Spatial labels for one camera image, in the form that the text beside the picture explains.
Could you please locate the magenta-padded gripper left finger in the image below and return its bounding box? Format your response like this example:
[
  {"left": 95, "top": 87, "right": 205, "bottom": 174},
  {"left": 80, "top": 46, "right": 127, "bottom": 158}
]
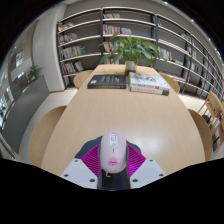
[{"left": 60, "top": 143, "right": 101, "bottom": 190}]

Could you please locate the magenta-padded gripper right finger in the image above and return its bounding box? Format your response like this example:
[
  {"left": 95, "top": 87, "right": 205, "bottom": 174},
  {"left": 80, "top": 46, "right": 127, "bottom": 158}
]
[{"left": 126, "top": 143, "right": 167, "bottom": 189}]

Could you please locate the pale pink computer mouse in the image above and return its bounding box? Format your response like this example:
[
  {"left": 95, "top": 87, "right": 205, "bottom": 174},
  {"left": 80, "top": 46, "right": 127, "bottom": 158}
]
[{"left": 98, "top": 130, "right": 129, "bottom": 174}]

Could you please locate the rounded wooden chair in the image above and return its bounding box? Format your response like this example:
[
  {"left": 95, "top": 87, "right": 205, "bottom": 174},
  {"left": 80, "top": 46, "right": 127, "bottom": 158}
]
[
  {"left": 73, "top": 69, "right": 95, "bottom": 89},
  {"left": 159, "top": 72, "right": 181, "bottom": 94},
  {"left": 187, "top": 108, "right": 214, "bottom": 163}
]

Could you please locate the red-spined book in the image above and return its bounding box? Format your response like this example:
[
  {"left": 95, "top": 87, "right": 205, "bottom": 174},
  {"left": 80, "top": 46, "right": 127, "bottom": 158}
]
[{"left": 129, "top": 85, "right": 170, "bottom": 97}]

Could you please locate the grey low counter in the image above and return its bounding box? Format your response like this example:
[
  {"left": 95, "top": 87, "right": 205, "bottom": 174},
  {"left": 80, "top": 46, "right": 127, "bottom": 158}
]
[{"left": 0, "top": 75, "right": 51, "bottom": 154}]

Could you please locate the group of slatted wooden chairs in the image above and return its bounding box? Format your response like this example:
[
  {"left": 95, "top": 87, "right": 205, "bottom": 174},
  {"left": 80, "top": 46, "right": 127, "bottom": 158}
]
[{"left": 198, "top": 90, "right": 224, "bottom": 151}]

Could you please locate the white-covered large book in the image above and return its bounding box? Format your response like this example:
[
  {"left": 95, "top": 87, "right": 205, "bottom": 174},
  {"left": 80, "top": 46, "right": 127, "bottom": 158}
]
[{"left": 128, "top": 71, "right": 171, "bottom": 92}]

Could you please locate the black hardcover book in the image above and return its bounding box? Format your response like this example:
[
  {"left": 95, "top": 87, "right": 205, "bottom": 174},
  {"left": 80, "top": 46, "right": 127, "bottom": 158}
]
[{"left": 87, "top": 74, "right": 128, "bottom": 90}]

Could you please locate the small green potted plant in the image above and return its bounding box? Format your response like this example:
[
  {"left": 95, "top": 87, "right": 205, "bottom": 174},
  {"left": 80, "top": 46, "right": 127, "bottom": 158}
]
[{"left": 26, "top": 64, "right": 43, "bottom": 83}]

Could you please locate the green potted plant, white pot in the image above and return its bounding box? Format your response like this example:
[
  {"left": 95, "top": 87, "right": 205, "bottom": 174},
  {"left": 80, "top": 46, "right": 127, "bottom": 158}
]
[{"left": 98, "top": 33, "right": 168, "bottom": 76}]

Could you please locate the grey bookshelf unit with books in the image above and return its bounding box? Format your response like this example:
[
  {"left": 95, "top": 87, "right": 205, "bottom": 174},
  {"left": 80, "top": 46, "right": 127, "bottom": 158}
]
[{"left": 56, "top": 6, "right": 224, "bottom": 101}]

